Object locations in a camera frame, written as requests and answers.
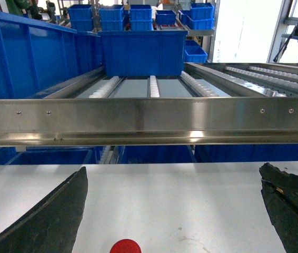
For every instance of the blue bin background stack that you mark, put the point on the blue bin background stack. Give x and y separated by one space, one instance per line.
81 18
111 18
140 17

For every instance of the blue bin on rollers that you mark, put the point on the blue bin on rollers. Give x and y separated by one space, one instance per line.
143 53

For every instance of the blue bin below right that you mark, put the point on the blue bin below right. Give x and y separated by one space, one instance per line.
194 53

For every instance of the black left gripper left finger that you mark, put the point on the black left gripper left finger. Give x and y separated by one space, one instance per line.
52 224

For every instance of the stainless steel flow rack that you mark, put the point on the stainless steel flow rack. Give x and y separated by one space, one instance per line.
235 112

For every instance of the red push button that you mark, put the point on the red push button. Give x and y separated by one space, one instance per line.
126 246

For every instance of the small blue bin background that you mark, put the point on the small blue bin background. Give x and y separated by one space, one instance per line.
165 17

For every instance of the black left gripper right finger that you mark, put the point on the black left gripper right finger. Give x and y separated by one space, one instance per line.
280 196

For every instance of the blue bin background right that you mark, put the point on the blue bin background right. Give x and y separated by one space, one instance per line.
199 17

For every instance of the large blue bin left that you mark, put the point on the large blue bin left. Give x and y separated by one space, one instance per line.
35 55

